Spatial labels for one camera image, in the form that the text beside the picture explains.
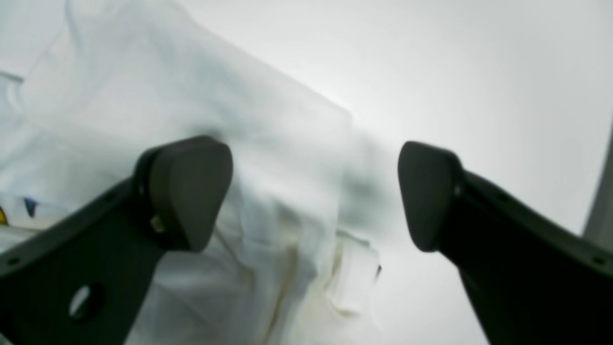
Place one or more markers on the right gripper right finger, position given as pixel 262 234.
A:
pixel 529 281

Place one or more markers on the white printed T-shirt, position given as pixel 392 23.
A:
pixel 123 76

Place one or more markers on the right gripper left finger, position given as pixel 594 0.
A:
pixel 83 281

